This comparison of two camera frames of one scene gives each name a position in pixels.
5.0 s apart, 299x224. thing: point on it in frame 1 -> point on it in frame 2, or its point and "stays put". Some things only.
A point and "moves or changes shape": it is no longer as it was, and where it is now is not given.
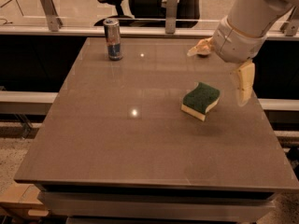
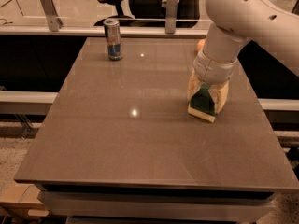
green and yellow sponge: [199, 100] moves or changes shape
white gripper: [234, 44] -> [212, 69]
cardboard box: [23, 197] stays put
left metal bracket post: [54, 21] stays put
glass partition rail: [139, 31] stays put
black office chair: [147, 7] stays put
